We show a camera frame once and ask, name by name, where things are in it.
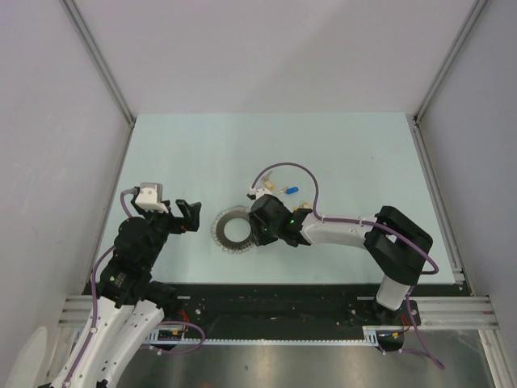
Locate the grey slotted cable duct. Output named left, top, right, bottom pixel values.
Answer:
left=143, top=329, right=378, bottom=347

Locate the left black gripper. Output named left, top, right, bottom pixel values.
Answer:
left=132, top=196, right=200, bottom=267

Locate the right aluminium rail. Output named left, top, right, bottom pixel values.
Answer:
left=407, top=115, right=499, bottom=331

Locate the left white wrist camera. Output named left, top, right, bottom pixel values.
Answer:
left=134, top=183, right=169, bottom=213

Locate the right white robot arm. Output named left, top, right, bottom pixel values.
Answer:
left=248, top=194, right=433, bottom=324

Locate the metal ring key organizer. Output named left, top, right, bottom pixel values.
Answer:
left=211, top=205, right=254, bottom=254

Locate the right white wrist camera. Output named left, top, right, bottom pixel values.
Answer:
left=246, top=188, right=272, bottom=201

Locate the left aluminium rail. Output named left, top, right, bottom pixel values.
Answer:
left=58, top=295, right=93, bottom=327

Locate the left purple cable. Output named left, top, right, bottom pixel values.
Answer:
left=62, top=187, right=141, bottom=385

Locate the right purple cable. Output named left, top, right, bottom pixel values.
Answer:
left=250, top=161, right=445, bottom=371

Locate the right aluminium frame post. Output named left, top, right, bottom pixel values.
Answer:
left=413, top=0, right=490, bottom=125

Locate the aluminium rail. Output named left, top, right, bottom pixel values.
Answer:
left=58, top=295, right=93, bottom=327
left=407, top=115, right=499, bottom=331

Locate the blue tag key far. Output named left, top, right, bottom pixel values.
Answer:
left=278, top=186, right=299, bottom=195

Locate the purple cable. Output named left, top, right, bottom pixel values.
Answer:
left=250, top=161, right=445, bottom=371
left=62, top=187, right=141, bottom=385

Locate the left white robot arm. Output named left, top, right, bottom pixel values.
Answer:
left=48, top=199, right=202, bottom=387

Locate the left aluminium frame post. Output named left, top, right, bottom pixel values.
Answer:
left=59, top=0, right=136, bottom=129

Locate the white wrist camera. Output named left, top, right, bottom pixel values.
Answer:
left=134, top=183, right=169, bottom=213
left=246, top=188, right=272, bottom=201

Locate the yellow tag key far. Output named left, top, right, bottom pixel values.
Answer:
left=260, top=170, right=275, bottom=191

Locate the aluminium frame post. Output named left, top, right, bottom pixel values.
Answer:
left=413, top=0, right=490, bottom=125
left=59, top=0, right=136, bottom=129

